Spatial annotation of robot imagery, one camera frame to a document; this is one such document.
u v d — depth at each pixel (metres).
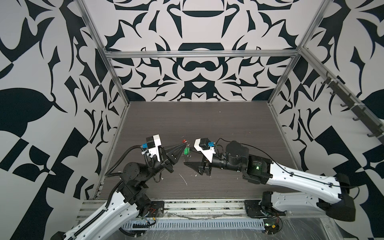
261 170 0.47
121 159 0.44
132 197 0.51
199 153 0.49
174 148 0.55
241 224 0.71
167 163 0.51
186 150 0.59
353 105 0.59
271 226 0.71
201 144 0.48
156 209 0.73
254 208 0.75
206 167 0.50
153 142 0.50
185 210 0.75
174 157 0.55
